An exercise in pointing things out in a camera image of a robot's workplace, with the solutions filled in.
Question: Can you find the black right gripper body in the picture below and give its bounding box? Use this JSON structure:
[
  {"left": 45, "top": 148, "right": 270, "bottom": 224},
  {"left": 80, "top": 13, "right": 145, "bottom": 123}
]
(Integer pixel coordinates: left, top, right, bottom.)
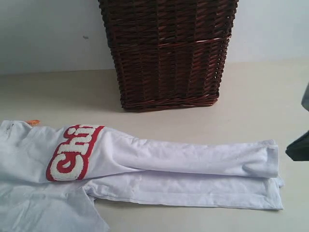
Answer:
[{"left": 285, "top": 84, "right": 309, "bottom": 161}]

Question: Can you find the white t-shirt with red lettering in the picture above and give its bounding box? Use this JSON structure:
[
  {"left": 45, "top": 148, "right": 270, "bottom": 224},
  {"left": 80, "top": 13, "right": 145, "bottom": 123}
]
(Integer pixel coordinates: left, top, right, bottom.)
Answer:
[{"left": 0, "top": 121, "right": 283, "bottom": 232}]

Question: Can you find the dark brown wicker basket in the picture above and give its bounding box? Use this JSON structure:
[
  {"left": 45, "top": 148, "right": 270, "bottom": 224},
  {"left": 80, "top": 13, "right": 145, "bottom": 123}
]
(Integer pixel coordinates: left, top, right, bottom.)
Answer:
[{"left": 99, "top": 0, "right": 238, "bottom": 111}]

